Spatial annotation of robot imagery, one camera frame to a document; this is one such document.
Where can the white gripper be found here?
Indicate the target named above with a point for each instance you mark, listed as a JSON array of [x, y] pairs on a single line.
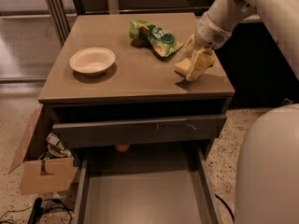
[[210, 34]]

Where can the yellow sponge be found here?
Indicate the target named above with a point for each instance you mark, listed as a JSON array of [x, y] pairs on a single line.
[[183, 67]]

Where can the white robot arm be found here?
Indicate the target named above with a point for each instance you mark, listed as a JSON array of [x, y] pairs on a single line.
[[280, 17]]

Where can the white robot base shell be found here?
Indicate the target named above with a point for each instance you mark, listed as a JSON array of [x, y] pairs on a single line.
[[267, 180]]

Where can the grey drawer cabinet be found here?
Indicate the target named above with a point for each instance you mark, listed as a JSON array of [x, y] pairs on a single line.
[[138, 85]]

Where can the grey top drawer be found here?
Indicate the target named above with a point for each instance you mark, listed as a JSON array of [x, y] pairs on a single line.
[[139, 131]]

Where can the grey open middle drawer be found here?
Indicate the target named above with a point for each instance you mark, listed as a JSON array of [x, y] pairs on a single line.
[[146, 185]]

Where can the green chip bag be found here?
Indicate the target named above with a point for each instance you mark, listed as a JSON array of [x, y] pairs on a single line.
[[163, 42]]

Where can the dark object on floor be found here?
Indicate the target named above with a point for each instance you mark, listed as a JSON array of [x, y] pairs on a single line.
[[287, 101]]

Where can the white paper bowl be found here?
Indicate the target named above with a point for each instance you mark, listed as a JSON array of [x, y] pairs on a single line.
[[92, 61]]

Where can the orange ball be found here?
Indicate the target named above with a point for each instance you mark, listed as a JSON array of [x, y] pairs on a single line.
[[122, 148]]

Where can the trash in cardboard box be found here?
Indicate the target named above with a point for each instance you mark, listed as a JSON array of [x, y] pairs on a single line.
[[56, 147]]

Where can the cardboard box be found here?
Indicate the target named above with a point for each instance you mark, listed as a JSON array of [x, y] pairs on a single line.
[[41, 176]]

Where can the black device on floor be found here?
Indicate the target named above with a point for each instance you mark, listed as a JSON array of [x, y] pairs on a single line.
[[36, 211]]

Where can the metal railing frame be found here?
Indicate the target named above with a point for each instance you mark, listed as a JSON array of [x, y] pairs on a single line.
[[155, 0]]

